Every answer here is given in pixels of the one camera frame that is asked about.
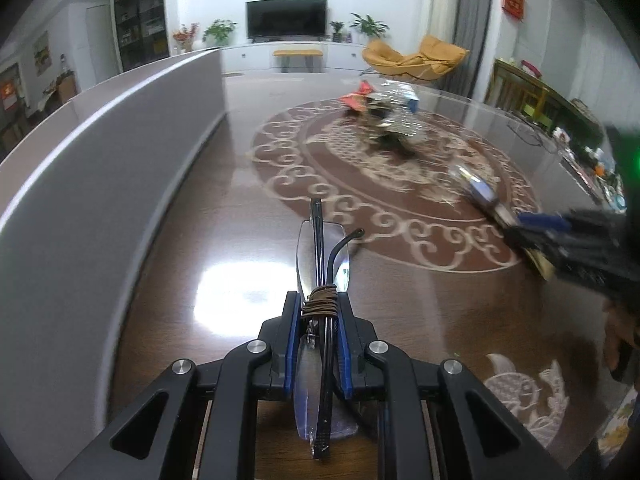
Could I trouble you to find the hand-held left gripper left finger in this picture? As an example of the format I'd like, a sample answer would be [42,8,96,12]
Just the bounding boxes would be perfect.
[55,290,303,480]

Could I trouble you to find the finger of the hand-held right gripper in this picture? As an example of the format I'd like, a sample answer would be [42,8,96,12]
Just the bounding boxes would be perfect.
[505,230,571,276]
[517,211,573,236]

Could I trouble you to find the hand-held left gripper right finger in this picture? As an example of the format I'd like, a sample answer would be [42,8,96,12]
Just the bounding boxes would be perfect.
[336,290,566,480]

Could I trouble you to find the clear blue plastic object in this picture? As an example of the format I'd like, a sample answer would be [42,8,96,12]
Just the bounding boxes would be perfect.
[450,162,521,233]

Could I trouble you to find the eyeglasses with brown cord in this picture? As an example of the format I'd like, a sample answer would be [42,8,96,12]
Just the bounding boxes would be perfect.
[296,197,365,461]

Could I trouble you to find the large pale storage box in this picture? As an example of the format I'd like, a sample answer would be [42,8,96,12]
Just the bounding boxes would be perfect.
[0,49,226,441]

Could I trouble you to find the brown patterned glass desktop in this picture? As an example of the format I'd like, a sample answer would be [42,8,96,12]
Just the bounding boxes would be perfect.
[107,67,640,480]

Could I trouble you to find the person's right hand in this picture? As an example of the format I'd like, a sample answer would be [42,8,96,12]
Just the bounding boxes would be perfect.
[602,300,640,383]

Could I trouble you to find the cluttered dark wooden sideboard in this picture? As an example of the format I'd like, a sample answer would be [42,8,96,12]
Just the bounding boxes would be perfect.
[550,95,631,211]

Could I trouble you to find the black hair clip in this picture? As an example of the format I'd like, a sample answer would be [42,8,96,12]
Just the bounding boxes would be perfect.
[382,137,421,157]

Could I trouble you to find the patterned clothing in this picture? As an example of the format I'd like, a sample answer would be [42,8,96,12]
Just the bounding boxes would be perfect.
[597,395,640,480]

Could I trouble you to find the yellow lounge chair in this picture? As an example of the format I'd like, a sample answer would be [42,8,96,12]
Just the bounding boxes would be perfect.
[362,35,471,82]

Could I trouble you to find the grey curtain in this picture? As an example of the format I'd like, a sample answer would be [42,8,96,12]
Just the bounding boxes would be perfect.
[452,0,496,96]

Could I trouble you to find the red paper packet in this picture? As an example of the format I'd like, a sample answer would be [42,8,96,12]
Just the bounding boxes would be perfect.
[340,81,377,113]

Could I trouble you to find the white standing air conditioner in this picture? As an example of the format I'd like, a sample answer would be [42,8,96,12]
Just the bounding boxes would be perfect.
[424,0,461,43]

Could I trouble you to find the large leafy potted plant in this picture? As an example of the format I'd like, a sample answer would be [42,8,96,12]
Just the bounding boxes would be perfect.
[350,12,388,40]

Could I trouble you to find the white television cabinet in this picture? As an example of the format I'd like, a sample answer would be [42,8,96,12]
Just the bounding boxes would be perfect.
[222,40,371,73]

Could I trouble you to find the wooden bench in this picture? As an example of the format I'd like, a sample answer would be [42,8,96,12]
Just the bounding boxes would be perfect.
[273,49,323,73]

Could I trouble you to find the bushy green potted plant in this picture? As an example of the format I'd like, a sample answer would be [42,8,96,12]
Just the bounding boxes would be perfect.
[202,19,237,46]

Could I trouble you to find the black television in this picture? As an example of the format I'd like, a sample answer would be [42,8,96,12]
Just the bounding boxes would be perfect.
[246,0,328,43]

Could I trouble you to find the red flowers in vase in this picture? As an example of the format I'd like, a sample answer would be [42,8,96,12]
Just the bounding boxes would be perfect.
[172,23,200,53]

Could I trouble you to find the white door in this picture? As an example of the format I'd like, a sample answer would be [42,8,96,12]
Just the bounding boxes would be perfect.
[85,4,115,81]

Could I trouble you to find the dark glass display cabinet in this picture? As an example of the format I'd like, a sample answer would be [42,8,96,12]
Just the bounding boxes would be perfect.
[112,0,168,73]

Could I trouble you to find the black cable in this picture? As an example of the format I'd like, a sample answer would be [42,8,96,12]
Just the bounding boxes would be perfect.
[507,110,558,153]

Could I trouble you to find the framed wall painting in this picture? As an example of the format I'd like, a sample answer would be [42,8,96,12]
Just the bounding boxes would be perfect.
[32,31,51,76]

